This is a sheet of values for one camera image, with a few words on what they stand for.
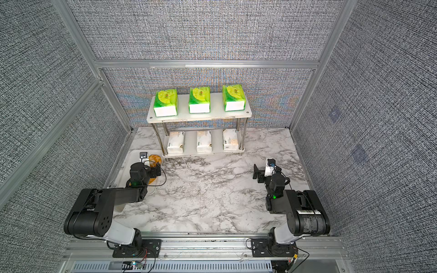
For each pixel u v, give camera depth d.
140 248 0.69
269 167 0.77
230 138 1.00
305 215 0.45
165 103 0.75
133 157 1.04
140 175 0.72
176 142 0.99
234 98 0.77
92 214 0.46
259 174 0.82
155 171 0.86
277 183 0.69
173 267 0.70
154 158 1.02
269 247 0.68
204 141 0.98
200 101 0.76
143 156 0.80
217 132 1.08
